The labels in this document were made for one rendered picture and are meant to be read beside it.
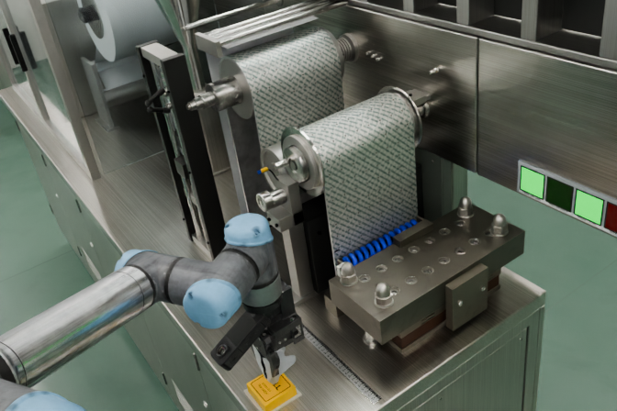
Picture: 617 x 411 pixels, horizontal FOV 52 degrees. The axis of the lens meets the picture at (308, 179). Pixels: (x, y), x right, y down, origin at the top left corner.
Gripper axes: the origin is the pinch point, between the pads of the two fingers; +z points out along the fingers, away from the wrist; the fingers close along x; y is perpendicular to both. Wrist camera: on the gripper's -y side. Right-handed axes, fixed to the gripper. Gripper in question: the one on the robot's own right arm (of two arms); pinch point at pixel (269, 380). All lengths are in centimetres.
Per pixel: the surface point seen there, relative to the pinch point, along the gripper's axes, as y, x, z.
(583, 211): 55, -25, -24
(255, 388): -2.6, 1.0, 1.2
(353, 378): 14.0, -7.5, 3.6
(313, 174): 22.5, 10.7, -30.9
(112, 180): 6, 108, 4
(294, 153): 21.2, 14.6, -34.6
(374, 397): 14.0, -13.6, 3.6
